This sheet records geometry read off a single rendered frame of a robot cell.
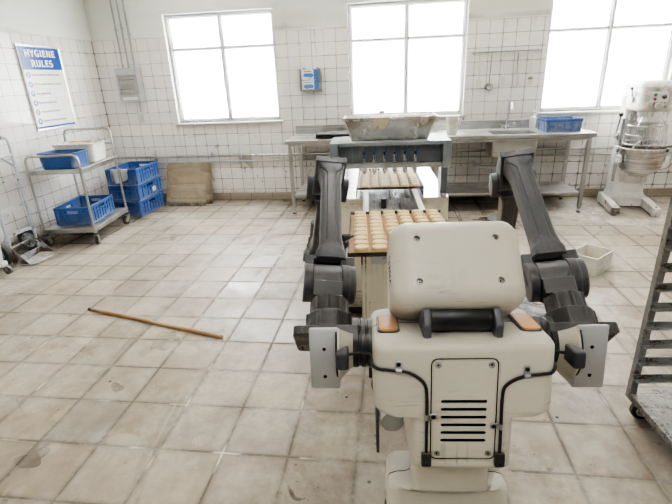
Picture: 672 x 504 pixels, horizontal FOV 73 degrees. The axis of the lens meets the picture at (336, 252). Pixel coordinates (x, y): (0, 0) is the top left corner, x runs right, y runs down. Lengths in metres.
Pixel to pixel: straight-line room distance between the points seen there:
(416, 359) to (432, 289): 0.11
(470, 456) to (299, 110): 5.59
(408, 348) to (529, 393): 0.20
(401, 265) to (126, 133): 6.46
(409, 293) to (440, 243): 0.10
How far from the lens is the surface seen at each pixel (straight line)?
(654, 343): 2.44
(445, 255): 0.74
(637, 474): 2.39
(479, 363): 0.74
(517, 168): 1.16
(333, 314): 0.81
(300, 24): 6.13
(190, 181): 6.52
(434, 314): 0.73
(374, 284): 2.28
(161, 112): 6.75
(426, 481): 0.92
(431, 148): 2.89
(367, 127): 2.81
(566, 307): 0.88
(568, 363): 0.86
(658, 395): 2.61
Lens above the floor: 1.55
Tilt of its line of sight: 21 degrees down
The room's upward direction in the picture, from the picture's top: 2 degrees counter-clockwise
